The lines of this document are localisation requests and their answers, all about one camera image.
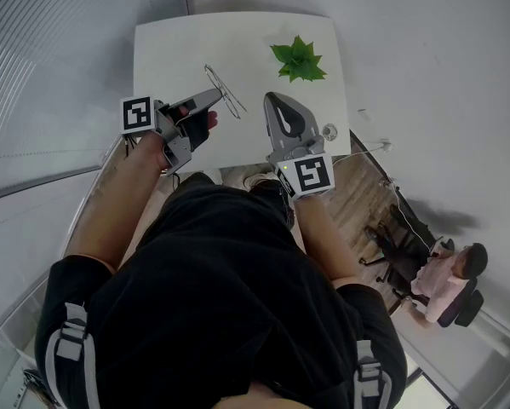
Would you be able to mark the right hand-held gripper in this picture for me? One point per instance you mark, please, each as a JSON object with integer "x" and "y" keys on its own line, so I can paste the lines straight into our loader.
{"x": 312, "y": 175}

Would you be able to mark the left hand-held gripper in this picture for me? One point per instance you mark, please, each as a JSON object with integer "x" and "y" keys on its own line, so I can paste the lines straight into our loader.
{"x": 137, "y": 114}

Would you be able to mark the thin metal frame glasses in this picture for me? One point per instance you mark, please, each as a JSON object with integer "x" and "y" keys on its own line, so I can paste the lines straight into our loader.
{"x": 220, "y": 88}

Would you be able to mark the person's left forearm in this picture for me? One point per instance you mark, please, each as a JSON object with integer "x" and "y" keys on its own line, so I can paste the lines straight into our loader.
{"x": 118, "y": 198}

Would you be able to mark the person's right forearm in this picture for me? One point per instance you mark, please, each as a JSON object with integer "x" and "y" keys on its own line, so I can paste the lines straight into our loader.
{"x": 318, "y": 237}

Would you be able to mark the person's left hand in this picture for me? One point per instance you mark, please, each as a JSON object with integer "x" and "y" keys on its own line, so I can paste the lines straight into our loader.
{"x": 198, "y": 127}

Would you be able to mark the round grey table grommet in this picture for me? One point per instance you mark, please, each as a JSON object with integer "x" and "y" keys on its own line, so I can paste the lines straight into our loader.
{"x": 330, "y": 131}

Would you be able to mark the green artificial plant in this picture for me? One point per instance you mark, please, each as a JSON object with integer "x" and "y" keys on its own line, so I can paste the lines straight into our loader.
{"x": 299, "y": 60}

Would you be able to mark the white shoe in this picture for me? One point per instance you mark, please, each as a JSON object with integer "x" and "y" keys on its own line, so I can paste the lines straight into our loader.
{"x": 259, "y": 180}

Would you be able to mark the white charger plug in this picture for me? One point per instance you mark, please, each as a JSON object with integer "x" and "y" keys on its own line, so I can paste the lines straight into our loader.
{"x": 385, "y": 145}

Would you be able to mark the black office chair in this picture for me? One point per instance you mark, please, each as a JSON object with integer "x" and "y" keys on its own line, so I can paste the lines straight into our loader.
{"x": 465, "y": 307}
{"x": 401, "y": 241}

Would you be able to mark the person's black clothing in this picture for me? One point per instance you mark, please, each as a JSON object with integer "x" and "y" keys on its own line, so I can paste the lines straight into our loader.
{"x": 220, "y": 292}

